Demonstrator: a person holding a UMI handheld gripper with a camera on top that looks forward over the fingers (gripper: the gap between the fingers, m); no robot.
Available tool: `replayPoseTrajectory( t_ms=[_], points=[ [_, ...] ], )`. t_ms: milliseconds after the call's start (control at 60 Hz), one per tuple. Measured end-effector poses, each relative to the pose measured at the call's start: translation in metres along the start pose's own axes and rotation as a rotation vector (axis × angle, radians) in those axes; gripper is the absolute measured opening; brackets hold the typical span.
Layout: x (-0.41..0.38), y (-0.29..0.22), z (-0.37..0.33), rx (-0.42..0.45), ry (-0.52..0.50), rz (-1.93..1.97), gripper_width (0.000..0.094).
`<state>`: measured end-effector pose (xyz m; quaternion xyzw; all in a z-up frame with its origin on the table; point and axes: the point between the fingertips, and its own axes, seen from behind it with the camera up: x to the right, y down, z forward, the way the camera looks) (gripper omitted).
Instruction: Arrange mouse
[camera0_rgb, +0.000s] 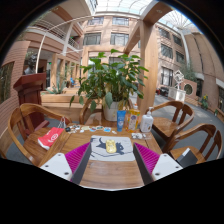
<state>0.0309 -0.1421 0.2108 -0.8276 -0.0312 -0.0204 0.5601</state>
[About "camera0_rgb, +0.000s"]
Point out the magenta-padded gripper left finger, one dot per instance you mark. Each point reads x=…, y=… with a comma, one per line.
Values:
x=77, y=159

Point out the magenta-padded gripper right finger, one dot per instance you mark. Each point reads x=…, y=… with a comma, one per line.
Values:
x=148, y=159

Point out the yellow computer mouse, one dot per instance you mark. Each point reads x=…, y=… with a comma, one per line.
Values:
x=111, y=146

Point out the white mouse pad, dark print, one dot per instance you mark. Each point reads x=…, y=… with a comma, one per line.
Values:
x=126, y=155

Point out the clear packet of white items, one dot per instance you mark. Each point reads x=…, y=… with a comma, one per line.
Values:
x=137, y=135

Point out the black key fob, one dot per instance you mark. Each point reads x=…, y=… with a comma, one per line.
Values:
x=68, y=129

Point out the cream sticker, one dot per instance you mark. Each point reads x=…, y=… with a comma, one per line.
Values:
x=85, y=128

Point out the small printed sticker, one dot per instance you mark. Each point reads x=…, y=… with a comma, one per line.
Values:
x=93, y=129
x=99, y=127

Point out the red bag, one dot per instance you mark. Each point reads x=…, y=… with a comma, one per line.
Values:
x=50, y=137

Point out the white pump bottle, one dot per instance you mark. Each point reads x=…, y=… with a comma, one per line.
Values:
x=146, y=123

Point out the black notebook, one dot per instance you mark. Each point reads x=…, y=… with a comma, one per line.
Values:
x=186, y=157

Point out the yellow detergent bottle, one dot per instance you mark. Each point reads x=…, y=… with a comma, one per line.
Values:
x=133, y=120

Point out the blue white sticker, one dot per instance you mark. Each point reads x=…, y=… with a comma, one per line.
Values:
x=107, y=129

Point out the small white sticker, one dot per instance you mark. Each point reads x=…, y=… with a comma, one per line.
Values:
x=114, y=132

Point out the blue squeeze tube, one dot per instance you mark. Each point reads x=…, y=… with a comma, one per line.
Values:
x=121, y=120

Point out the wooden armchair with notebook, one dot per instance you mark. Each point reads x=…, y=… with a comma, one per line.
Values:
x=200, y=128

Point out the wooden planter box with succulent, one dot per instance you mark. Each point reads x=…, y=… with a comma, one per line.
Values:
x=63, y=100

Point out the yellow flowering plant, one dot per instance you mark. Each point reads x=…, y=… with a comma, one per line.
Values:
x=204, y=101

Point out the dark red wooden lectern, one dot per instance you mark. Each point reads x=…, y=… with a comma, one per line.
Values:
x=30, y=90

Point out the white abstract sculpture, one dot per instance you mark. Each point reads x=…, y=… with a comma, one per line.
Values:
x=178, y=80

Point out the leafy green plant, white pot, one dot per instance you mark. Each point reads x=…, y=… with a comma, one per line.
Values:
x=113, y=76

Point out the wooden pillar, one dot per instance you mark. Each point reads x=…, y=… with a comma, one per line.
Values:
x=148, y=66

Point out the dark bust statue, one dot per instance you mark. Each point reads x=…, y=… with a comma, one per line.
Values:
x=30, y=65

